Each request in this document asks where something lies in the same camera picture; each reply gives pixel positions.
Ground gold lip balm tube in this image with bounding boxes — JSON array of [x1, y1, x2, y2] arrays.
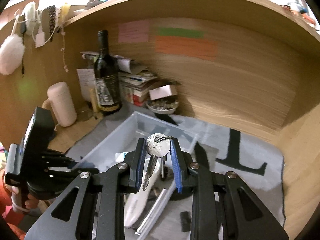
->
[[89, 88, 99, 113]]

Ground grey mat with black letters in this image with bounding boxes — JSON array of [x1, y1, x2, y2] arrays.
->
[[75, 106, 284, 226]]

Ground white travel plug adapter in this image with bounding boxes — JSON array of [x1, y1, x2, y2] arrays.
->
[[114, 152, 132, 164]]

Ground silver metal pen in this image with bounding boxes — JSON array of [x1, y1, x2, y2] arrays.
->
[[135, 189, 168, 239]]

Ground white charger with cable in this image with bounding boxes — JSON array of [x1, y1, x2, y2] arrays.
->
[[31, 4, 70, 73]]

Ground pink sticky note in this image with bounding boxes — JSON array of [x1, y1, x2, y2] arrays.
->
[[118, 20, 150, 43]]

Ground small black rectangular block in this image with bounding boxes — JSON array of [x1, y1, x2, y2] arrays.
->
[[180, 211, 191, 232]]

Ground stack of books and papers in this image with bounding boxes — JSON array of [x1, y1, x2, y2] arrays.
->
[[80, 50, 161, 107]]

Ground white handwritten note paper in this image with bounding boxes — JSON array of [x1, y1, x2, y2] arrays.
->
[[76, 68, 95, 102]]

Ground clear plastic storage bin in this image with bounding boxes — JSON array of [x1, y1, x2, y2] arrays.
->
[[67, 111, 199, 239]]

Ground wooden shelf with clutter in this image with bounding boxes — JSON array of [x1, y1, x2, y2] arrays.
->
[[65, 0, 319, 44]]

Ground white handheld thermometer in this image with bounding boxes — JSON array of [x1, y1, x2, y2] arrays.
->
[[124, 161, 160, 228]]

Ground bowl of beads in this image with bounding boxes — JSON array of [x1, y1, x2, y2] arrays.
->
[[146, 99, 179, 114]]

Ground green sticky note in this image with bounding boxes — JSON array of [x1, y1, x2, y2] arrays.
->
[[157, 27, 204, 38]]

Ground beige insulated mug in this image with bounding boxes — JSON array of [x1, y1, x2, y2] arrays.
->
[[42, 82, 77, 127]]

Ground small white cardboard box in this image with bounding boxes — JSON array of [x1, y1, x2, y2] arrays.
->
[[149, 85, 178, 100]]

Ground round metal ring lid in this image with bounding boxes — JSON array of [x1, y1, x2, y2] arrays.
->
[[76, 109, 93, 121]]

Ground orange sticky note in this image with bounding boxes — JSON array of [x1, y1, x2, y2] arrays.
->
[[155, 35, 217, 61]]

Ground person's left hand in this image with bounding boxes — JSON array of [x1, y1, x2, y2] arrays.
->
[[3, 172, 48, 215]]

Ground dark wine bottle elephant label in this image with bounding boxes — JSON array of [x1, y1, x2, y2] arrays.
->
[[94, 30, 122, 116]]

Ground silver keys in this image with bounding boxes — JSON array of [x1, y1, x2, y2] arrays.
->
[[142, 133, 174, 191]]

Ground white fluffy pompom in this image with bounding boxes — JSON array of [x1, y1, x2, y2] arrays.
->
[[1, 9, 25, 75]]

